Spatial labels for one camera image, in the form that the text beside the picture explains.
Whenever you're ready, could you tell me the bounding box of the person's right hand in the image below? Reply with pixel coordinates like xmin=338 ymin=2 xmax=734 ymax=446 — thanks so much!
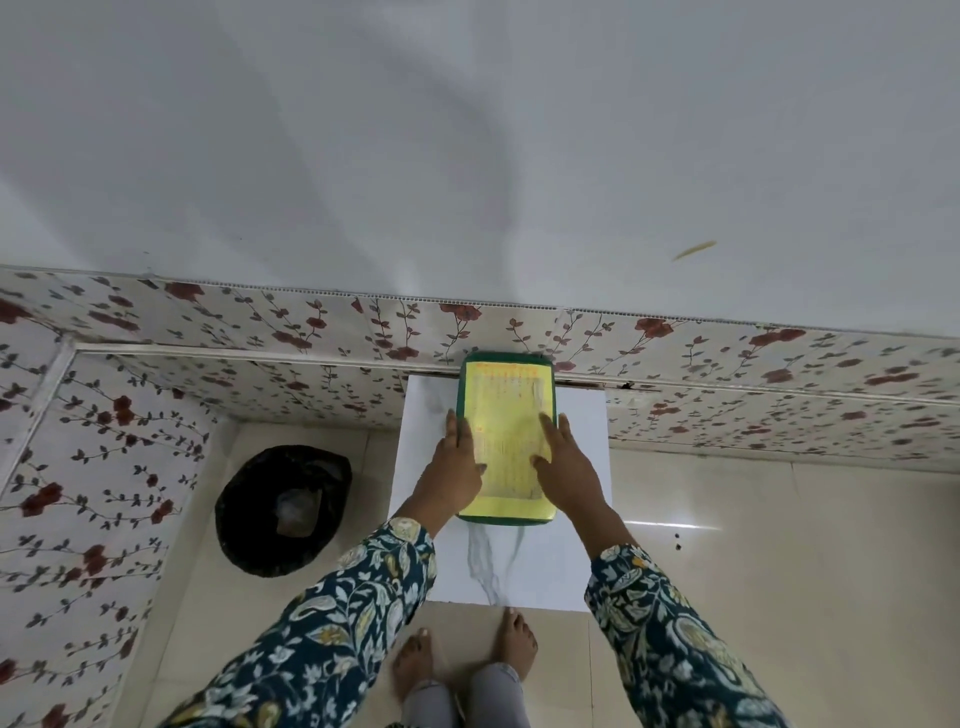
xmin=531 ymin=411 xmax=615 ymax=528

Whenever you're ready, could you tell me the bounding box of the person's left hand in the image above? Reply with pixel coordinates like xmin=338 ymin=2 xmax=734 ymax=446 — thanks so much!
xmin=408 ymin=410 xmax=488 ymax=520

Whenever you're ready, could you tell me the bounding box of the yellow printed paper sheet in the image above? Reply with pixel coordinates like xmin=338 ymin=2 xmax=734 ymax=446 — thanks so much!
xmin=459 ymin=363 xmax=555 ymax=522

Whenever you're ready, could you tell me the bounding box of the person's right forearm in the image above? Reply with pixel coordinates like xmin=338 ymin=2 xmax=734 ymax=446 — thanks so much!
xmin=577 ymin=514 xmax=790 ymax=728

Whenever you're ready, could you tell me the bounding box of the person's left forearm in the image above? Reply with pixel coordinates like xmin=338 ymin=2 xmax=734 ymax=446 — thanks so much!
xmin=159 ymin=504 xmax=438 ymax=728

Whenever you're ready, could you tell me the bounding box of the white marble-pattern small table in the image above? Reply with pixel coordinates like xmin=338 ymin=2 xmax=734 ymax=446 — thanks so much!
xmin=387 ymin=374 xmax=614 ymax=614

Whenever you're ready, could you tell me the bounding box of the green board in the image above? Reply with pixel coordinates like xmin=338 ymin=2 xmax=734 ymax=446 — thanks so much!
xmin=454 ymin=350 xmax=558 ymax=528

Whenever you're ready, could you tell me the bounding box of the person's right foot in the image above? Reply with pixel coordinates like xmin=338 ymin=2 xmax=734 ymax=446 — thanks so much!
xmin=494 ymin=607 xmax=540 ymax=681

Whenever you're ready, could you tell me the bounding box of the person's foot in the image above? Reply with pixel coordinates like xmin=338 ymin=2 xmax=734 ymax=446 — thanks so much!
xmin=390 ymin=628 xmax=435 ymax=703
xmin=494 ymin=607 xmax=540 ymax=681

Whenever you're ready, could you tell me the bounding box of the crumpled waste in bin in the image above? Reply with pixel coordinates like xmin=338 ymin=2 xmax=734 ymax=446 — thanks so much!
xmin=273 ymin=487 xmax=325 ymax=538

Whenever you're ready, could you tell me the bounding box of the person's left foot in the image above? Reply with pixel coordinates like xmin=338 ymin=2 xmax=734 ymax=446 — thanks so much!
xmin=390 ymin=628 xmax=435 ymax=703

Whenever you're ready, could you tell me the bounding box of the person's right grey trouser leg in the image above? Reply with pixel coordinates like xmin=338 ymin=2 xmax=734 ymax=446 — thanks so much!
xmin=468 ymin=663 xmax=524 ymax=728

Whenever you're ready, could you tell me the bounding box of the person's grey trouser leg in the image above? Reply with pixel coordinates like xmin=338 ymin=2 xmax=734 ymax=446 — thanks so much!
xmin=400 ymin=678 xmax=460 ymax=728
xmin=468 ymin=663 xmax=524 ymax=728

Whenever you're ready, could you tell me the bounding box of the black lined trash bin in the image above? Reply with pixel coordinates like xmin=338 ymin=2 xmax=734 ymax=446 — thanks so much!
xmin=214 ymin=444 xmax=354 ymax=579

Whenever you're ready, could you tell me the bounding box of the person's left grey trouser leg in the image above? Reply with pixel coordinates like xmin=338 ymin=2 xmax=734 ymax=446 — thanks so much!
xmin=400 ymin=678 xmax=460 ymax=728

